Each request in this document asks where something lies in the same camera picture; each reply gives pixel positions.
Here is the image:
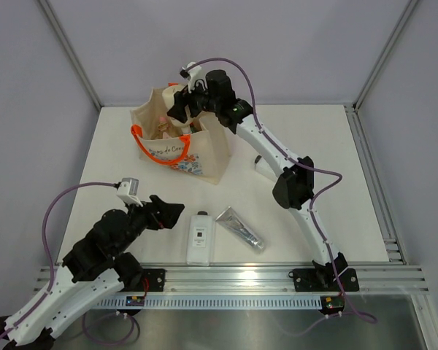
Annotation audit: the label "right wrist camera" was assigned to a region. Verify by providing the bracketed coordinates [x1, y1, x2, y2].
[180, 62, 207, 93]

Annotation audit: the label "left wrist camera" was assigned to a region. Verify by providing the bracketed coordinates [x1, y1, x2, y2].
[116, 177, 142, 206]

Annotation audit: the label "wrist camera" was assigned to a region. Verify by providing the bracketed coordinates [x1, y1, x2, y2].
[116, 177, 142, 206]
[180, 62, 207, 93]

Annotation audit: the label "aluminium mounting rail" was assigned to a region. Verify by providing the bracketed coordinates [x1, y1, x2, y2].
[32, 264, 430, 296]

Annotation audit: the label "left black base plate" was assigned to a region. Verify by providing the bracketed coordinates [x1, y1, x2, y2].
[129, 268, 166, 292]

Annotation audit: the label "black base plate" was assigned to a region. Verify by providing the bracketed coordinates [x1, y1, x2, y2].
[288, 268, 360, 292]
[129, 268, 166, 292]

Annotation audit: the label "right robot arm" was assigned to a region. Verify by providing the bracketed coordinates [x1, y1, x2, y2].
[162, 70, 348, 289]

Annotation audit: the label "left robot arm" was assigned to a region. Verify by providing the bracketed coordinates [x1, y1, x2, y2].
[0, 195, 185, 349]

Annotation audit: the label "purple cable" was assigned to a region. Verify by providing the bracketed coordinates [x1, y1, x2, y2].
[0, 181, 143, 350]
[189, 57, 379, 335]

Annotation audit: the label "white bottle black cap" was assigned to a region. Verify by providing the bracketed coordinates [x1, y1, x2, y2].
[186, 211, 215, 266]

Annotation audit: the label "peach bottle pink cap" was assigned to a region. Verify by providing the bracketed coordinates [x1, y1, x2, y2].
[158, 116, 171, 139]

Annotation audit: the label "green bottle red cap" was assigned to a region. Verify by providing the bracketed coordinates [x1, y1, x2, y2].
[189, 123, 199, 133]

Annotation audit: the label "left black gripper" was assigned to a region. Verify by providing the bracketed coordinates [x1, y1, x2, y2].
[113, 195, 184, 256]

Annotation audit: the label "white slotted cable duct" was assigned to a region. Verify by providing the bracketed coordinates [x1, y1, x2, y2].
[93, 295, 322, 310]

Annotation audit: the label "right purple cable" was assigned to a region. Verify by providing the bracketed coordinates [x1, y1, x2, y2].
[189, 57, 379, 335]

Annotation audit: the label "cream lotion bottle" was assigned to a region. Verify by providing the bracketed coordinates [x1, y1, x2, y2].
[161, 85, 198, 135]

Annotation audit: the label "white flat bottle right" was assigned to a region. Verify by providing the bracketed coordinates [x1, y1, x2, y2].
[254, 155, 277, 182]

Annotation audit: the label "canvas bag orange handles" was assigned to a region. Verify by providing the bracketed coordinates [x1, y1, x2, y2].
[131, 88, 231, 184]

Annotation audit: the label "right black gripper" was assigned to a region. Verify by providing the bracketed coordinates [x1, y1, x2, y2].
[167, 75, 220, 124]

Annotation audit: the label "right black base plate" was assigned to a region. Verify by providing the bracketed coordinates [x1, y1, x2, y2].
[288, 268, 360, 292]

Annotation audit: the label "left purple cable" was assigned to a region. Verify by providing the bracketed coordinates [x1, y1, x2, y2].
[0, 181, 143, 350]

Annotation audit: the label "silver tube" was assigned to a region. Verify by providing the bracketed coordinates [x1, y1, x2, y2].
[215, 206, 266, 254]

